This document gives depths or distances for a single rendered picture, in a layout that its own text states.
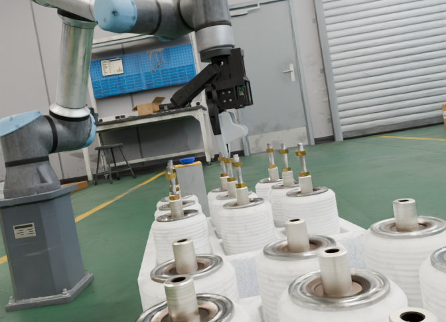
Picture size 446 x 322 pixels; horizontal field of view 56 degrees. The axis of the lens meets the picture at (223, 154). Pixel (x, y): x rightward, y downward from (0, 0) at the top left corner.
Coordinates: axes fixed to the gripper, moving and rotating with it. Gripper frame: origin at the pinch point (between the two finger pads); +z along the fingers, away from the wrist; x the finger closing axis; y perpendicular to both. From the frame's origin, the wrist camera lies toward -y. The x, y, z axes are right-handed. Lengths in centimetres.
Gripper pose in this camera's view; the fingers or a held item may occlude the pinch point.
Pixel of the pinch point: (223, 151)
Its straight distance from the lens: 86.5
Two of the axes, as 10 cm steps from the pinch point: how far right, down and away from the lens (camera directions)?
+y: 9.6, -1.4, -2.5
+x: 2.4, -0.9, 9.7
